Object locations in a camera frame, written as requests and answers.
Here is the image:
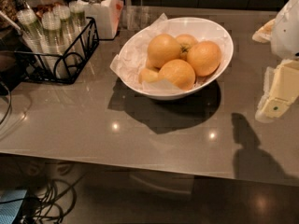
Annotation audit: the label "clear plastic cup stack back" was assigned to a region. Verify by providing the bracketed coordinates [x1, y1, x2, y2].
[53, 6, 74, 42]

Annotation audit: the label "clear plastic cup stack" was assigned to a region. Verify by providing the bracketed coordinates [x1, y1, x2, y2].
[53, 6, 74, 42]
[17, 8, 44, 54]
[69, 1, 87, 58]
[42, 12, 67, 79]

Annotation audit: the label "white lidded canister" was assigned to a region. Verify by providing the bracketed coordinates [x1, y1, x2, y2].
[78, 0, 123, 40]

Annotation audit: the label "small orange front left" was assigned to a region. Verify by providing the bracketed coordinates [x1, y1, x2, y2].
[138, 67, 159, 83]

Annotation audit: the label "black cable at left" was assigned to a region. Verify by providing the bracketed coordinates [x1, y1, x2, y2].
[0, 79, 13, 126]

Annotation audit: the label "orange at bowl back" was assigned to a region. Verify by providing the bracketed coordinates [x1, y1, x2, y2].
[176, 34, 198, 60]

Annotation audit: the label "blue box under table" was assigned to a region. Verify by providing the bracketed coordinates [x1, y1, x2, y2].
[0, 189, 27, 224]

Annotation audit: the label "large orange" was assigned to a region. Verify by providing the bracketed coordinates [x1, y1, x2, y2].
[146, 34, 181, 69]

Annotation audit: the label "orange at bowl right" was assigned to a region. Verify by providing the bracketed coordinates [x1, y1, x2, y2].
[187, 41, 221, 77]

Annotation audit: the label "orange at bowl front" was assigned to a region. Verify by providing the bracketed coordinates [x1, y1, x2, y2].
[158, 59, 196, 91]

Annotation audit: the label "white paper bowl liner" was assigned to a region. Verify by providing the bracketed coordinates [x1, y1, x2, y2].
[109, 12, 231, 95]

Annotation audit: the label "clear plastic cup stack left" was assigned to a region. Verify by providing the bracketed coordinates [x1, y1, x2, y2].
[17, 8, 44, 54]

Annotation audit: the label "clear plastic cup stack right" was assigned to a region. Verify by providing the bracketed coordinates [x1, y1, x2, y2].
[69, 1, 87, 58]

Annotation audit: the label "black wire basket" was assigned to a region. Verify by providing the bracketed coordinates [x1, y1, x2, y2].
[15, 17, 99, 84]

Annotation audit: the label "white oval ceramic bowl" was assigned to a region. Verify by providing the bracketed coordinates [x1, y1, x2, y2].
[117, 16, 235, 102]

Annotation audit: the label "black cables under table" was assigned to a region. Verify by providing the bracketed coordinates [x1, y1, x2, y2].
[18, 171, 85, 224]

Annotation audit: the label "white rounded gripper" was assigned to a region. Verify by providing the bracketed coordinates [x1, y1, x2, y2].
[252, 0, 299, 123]

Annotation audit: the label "orange at bowl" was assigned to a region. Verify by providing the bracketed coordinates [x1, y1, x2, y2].
[158, 59, 196, 91]
[187, 41, 221, 77]
[176, 34, 198, 60]

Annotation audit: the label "clear plastic cup stack middle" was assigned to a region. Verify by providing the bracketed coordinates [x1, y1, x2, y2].
[42, 12, 67, 79]

